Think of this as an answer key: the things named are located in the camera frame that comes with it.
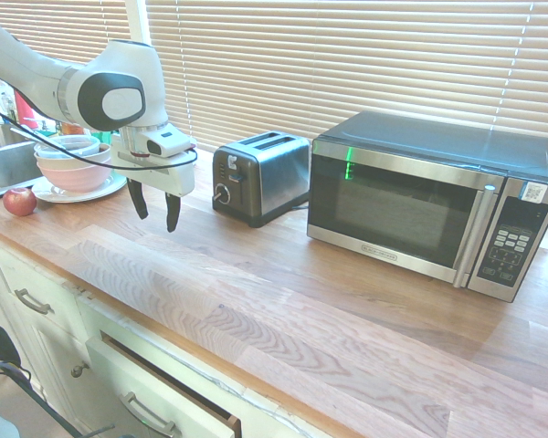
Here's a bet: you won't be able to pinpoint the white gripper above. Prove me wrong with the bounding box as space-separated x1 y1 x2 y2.
111 133 197 234

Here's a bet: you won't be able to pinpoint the stainless steel two-slot toaster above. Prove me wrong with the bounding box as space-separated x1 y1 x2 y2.
211 130 311 229

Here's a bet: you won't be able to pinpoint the white plate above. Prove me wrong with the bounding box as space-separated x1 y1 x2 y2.
30 173 127 203

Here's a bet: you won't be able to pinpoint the pink bowl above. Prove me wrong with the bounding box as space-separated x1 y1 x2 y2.
36 160 116 193

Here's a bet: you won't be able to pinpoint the clear plastic container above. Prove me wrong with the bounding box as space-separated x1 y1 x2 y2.
53 133 102 157

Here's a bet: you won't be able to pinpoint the white bowl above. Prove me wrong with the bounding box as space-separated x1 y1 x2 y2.
33 140 113 172

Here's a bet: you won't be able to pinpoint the red apple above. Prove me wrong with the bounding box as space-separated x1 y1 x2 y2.
2 186 38 217

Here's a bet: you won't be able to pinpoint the stainless steel sink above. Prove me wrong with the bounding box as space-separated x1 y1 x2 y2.
0 122 45 203

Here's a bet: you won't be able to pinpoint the red bottle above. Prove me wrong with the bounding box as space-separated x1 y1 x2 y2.
13 89 37 131

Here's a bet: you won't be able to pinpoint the white open drawer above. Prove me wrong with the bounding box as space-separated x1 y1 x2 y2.
84 330 243 438

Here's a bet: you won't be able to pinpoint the narrow beige window blinds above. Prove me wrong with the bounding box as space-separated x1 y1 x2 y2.
0 0 133 66

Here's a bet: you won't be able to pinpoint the wide beige window blinds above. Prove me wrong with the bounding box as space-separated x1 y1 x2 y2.
144 0 548 154

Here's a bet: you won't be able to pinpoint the stainless steel black microwave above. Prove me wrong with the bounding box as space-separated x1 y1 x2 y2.
306 109 548 304

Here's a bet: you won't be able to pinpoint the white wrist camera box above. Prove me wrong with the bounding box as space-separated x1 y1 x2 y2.
139 128 196 159

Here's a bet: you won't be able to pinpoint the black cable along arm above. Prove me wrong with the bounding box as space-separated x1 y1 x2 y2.
0 98 199 172

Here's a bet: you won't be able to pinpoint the metal drawer handle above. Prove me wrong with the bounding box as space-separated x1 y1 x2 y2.
13 287 56 316
118 391 183 438

